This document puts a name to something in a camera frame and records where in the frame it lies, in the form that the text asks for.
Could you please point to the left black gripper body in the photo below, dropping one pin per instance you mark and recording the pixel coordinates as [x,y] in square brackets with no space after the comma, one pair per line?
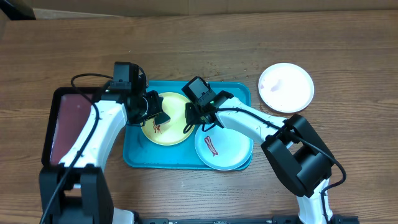
[147,107]

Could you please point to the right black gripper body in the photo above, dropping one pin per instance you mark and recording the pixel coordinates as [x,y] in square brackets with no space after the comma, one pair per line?
[194,117]

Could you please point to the dark green sponge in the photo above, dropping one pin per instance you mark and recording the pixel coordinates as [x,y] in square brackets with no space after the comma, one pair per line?
[161,118]

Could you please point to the yellow-green plate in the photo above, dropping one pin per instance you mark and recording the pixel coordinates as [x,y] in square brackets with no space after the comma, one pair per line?
[170,133]

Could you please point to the white plate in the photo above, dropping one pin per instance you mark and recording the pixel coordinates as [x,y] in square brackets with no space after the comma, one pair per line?
[286,87]

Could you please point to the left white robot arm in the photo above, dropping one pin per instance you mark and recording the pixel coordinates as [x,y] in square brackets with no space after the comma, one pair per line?
[75,190]

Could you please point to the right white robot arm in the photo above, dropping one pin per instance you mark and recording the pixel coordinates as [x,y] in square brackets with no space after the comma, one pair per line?
[297,154]

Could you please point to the teal plastic tray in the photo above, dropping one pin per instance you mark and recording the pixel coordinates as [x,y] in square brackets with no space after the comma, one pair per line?
[140,152]

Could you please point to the dark red sponge tray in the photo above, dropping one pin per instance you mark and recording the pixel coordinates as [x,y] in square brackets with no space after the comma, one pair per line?
[68,115]

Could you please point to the light blue plate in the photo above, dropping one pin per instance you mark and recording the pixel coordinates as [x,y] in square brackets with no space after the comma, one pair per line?
[223,149]

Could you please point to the cardboard backboard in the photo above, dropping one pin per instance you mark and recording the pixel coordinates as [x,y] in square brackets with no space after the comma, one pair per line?
[131,8]

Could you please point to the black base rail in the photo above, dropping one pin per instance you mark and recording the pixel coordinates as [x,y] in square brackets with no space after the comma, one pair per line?
[273,220]

